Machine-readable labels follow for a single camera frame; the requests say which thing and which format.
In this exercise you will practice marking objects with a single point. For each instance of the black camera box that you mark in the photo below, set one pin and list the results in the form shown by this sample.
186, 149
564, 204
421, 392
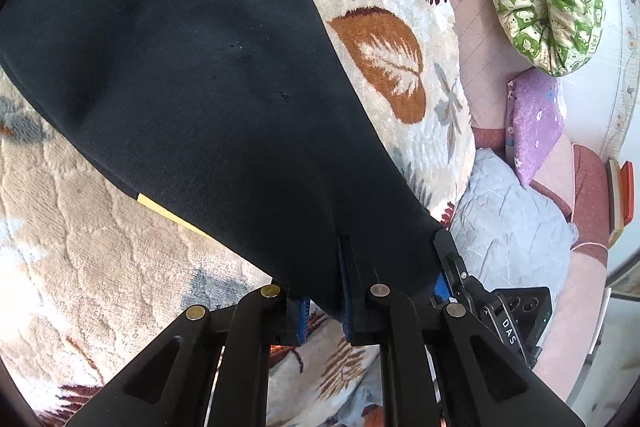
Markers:
531, 308

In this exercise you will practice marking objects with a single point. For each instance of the light grey quilted blanket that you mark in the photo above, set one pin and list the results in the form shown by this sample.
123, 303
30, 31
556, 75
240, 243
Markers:
509, 235

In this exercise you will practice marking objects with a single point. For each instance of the purple floral pillow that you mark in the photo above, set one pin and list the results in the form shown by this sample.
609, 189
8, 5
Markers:
535, 120

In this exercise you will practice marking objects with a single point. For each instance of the red and white books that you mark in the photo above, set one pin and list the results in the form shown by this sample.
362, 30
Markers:
621, 194

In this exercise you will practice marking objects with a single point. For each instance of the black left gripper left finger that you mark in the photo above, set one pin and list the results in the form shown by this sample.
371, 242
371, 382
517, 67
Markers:
207, 368

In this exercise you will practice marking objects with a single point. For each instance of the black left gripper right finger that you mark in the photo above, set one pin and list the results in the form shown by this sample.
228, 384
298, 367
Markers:
440, 364

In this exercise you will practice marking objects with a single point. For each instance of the pink quilted bed sheet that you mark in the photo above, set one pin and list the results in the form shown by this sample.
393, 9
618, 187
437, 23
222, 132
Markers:
436, 156

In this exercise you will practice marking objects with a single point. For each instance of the black pants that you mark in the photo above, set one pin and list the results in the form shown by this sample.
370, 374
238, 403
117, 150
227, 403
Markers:
237, 116

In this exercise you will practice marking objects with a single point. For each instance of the leaf pattern fleece blanket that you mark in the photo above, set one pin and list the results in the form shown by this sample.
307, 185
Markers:
89, 275

